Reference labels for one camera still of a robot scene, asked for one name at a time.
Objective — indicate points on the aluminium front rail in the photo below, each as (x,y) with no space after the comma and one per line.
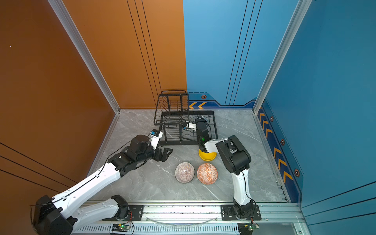
(204,218)

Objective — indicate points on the orange patterned bowl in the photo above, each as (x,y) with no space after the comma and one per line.
(207,174)

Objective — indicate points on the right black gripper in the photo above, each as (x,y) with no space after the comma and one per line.
(203,121)

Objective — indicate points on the pink striped bowl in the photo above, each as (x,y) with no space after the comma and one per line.
(184,172)

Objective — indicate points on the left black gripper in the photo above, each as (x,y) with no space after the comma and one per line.
(165,156)

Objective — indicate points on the black wire dish rack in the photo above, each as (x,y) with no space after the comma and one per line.
(183,121)

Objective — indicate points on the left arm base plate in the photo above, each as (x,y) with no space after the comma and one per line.
(133,213)

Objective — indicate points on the left green circuit board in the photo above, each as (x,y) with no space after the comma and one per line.
(121,228)

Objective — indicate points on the left aluminium corner post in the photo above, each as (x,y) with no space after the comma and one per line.
(69,26)

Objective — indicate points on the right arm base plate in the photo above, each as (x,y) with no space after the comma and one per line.
(228,213)

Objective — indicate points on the yellow bowl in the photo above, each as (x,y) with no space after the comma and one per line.
(207,156)

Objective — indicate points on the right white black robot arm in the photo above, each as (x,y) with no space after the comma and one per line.
(236,160)

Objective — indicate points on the aluminium corner post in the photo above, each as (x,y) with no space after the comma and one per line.
(69,26)
(289,35)

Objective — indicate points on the right aluminium corner post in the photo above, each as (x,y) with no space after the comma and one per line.
(289,35)

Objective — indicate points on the green circuit board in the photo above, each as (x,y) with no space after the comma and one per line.
(121,228)
(247,228)

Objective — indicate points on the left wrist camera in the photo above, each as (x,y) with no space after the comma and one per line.
(155,136)

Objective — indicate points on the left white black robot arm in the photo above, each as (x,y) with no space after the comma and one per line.
(64,213)

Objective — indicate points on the right green circuit board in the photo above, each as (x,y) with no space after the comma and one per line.
(247,228)

